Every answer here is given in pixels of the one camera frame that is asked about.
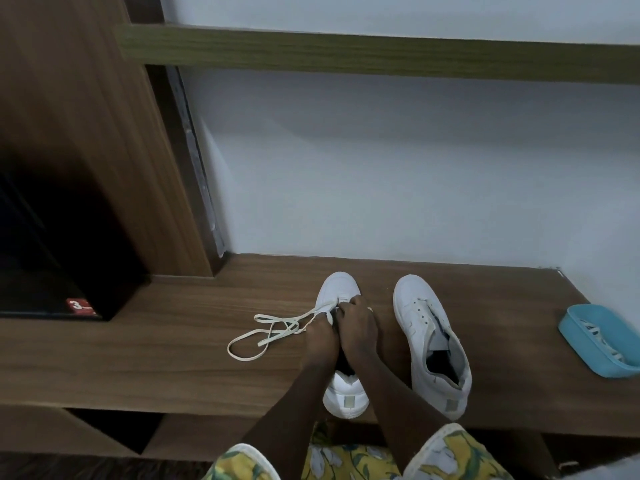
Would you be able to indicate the person's left hand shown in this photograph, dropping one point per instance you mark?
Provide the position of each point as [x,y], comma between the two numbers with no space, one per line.
[322,339]

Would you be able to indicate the person's right hand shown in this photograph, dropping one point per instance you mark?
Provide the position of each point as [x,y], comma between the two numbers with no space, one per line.
[357,329]

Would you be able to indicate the white sneaker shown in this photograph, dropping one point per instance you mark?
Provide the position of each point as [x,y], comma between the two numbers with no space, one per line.
[415,294]
[347,399]

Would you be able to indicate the person's right forearm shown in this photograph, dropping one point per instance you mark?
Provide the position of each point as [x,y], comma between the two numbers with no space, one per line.
[405,409]

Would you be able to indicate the person's left forearm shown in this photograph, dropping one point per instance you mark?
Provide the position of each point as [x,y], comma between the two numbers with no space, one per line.
[290,409]

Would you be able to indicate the striped laces bundle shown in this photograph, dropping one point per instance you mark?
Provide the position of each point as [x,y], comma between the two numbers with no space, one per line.
[600,339]

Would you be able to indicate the blue plastic basket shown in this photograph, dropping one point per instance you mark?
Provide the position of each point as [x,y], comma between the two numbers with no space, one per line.
[600,369]

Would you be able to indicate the wooden wall shelf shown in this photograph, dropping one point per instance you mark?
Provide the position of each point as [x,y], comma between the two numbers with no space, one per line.
[375,52]

